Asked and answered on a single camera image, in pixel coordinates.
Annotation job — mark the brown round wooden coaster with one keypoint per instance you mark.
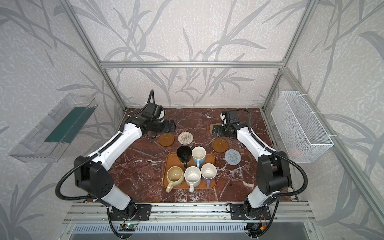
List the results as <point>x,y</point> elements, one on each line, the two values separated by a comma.
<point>220,145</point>

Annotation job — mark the clear plastic wall shelf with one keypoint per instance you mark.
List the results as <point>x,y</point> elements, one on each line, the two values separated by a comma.
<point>48,141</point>

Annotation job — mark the cork flower-shaped coaster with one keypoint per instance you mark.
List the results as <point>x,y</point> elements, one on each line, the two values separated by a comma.
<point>211,127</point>

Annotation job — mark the aluminium cage frame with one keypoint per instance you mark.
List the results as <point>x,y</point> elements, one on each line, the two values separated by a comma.
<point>355,183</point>

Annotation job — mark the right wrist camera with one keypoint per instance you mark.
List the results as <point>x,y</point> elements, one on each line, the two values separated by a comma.
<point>223,118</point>

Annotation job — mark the right circuit board with wires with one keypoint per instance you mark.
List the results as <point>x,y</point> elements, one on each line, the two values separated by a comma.
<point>255,227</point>

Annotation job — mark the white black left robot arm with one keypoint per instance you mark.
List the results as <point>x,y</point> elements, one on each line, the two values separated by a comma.
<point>94,178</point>

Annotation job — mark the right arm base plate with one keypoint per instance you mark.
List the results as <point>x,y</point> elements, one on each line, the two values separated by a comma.
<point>245,212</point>

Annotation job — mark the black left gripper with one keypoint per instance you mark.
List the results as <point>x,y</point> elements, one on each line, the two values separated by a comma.
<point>167,126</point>

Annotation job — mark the grey round woven coaster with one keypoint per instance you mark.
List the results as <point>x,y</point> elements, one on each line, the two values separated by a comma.
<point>232,157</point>

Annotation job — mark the white and purple mug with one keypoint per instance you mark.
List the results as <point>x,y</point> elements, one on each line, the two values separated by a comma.
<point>209,172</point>

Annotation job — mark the white wire mesh basket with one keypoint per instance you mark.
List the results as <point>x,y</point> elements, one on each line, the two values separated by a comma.
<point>299,127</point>

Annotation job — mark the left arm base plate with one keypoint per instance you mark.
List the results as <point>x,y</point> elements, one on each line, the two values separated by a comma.
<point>137,212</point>

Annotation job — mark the white and blue mug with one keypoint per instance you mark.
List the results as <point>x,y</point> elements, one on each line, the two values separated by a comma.
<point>199,156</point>

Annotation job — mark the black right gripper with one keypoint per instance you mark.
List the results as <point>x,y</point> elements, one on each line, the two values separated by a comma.
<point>218,130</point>

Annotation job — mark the beige yellow mug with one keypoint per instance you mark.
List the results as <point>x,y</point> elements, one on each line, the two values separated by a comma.
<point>175,177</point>

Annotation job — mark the black mug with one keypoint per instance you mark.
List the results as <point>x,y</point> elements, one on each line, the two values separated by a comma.
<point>184,153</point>

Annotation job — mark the left green circuit board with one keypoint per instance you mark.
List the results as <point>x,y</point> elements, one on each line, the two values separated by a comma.
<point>128,227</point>

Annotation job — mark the multicolour woven rope coaster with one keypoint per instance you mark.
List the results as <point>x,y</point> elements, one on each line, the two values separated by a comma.
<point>185,138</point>

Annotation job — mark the pink object in basket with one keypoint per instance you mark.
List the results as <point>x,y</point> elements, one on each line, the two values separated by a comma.
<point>295,153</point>

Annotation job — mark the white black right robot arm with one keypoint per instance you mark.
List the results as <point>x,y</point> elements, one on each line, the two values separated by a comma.
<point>273,173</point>

